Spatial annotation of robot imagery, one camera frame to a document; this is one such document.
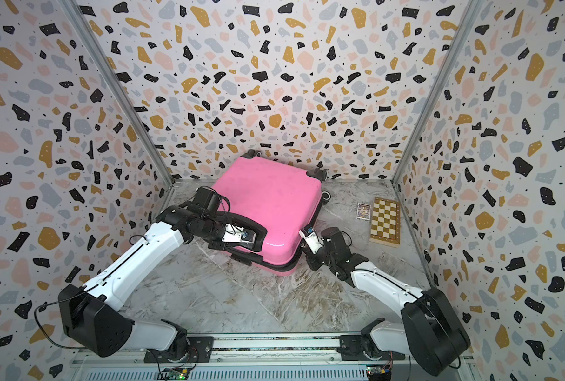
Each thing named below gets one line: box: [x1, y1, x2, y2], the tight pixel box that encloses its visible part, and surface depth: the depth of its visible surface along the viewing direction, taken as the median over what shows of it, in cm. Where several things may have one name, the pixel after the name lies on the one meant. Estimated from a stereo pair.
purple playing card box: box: [356, 203, 371, 221], surface depth 111 cm
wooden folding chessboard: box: [369, 196, 401, 249], surface depth 105 cm
